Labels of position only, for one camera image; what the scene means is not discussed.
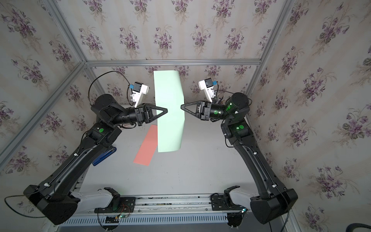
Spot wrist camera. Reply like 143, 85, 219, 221
198, 78, 218, 102
129, 82, 150, 107

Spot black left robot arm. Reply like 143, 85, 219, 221
23, 94, 168, 225

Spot blue stapler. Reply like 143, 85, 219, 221
92, 147, 117, 166

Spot pink paper sheet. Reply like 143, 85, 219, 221
133, 125, 158, 166

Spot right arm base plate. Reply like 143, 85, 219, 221
210, 193, 249, 212

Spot green paper sheet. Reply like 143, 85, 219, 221
154, 70, 185, 153

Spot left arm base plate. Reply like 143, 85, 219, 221
94, 197, 136, 214

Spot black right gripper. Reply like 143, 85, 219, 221
183, 101, 235, 126

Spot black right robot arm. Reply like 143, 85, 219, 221
181, 92, 298, 224

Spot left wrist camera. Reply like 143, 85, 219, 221
129, 82, 150, 107

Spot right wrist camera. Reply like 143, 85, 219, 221
198, 78, 218, 102

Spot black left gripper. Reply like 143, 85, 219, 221
108, 102, 165, 129

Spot aluminium mounting rail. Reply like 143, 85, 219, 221
66, 192, 292, 217

